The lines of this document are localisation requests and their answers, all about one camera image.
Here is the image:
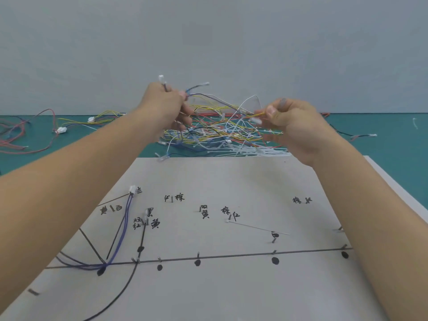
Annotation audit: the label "person's right forearm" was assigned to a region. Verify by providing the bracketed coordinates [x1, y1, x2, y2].
[312, 130, 428, 321]

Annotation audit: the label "person's left forearm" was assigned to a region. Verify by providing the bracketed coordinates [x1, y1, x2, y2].
[0, 108, 158, 308]

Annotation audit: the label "bundle of red wires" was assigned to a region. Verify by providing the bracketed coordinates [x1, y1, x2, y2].
[0, 108, 67, 155]

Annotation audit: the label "white wiring layout board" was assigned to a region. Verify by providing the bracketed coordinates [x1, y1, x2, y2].
[0, 156, 428, 321]

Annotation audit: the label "person's left hand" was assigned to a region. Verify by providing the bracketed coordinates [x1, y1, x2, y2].
[135, 82, 194, 142]

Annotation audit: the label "yellow wire with white connector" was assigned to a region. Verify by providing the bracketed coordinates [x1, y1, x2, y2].
[247, 110, 268, 125]

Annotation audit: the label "green table mat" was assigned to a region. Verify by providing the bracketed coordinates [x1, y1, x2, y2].
[0, 113, 428, 211]

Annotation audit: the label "person's right hand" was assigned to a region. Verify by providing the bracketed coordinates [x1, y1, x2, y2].
[254, 98, 336, 168]

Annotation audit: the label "single white cable tie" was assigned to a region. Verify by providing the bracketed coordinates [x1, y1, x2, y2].
[225, 220, 291, 236]

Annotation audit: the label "pile of coloured wires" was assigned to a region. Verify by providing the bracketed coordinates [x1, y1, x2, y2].
[155, 82, 291, 163]

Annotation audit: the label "purple wire harness, white connector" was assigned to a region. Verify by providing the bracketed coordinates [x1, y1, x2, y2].
[55, 185, 142, 272]

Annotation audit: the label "black wire with white connector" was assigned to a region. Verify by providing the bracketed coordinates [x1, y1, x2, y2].
[326, 122, 378, 142]

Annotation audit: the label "yellow wire bundle, white connectors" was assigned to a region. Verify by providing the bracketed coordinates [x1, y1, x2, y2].
[54, 111, 128, 135]

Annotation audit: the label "group of metal board pegs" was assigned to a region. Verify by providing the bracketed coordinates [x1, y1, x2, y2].
[28, 195, 350, 296]

